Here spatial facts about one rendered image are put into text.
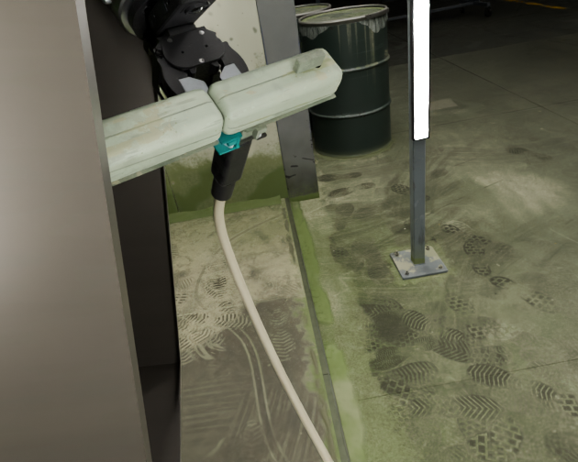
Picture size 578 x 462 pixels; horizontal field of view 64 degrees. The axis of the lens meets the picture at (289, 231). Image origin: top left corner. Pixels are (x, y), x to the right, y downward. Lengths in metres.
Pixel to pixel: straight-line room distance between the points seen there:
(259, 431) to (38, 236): 1.30
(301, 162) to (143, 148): 2.25
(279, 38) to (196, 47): 1.91
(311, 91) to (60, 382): 0.36
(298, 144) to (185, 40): 2.07
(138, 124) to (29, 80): 0.17
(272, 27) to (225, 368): 1.61
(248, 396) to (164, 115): 1.30
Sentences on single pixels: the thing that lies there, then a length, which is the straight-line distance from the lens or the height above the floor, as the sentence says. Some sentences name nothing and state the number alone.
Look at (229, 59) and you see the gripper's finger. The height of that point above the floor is 1.19.
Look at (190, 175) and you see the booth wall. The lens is 2.67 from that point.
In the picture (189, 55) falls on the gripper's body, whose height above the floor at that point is 1.20.
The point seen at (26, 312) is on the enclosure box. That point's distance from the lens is 0.36.
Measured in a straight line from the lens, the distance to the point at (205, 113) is 0.46.
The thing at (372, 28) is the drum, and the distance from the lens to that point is 3.06.
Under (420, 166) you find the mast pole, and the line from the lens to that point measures 1.89.
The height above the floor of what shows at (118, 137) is 1.17.
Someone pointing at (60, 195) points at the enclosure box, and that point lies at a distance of 0.31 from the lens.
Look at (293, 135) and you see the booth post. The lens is 2.59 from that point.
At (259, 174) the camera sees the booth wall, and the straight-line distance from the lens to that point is 2.66.
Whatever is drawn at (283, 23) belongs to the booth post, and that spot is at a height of 0.98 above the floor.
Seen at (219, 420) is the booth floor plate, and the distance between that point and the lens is 1.61.
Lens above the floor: 1.29
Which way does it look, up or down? 31 degrees down
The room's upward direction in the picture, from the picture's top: 10 degrees counter-clockwise
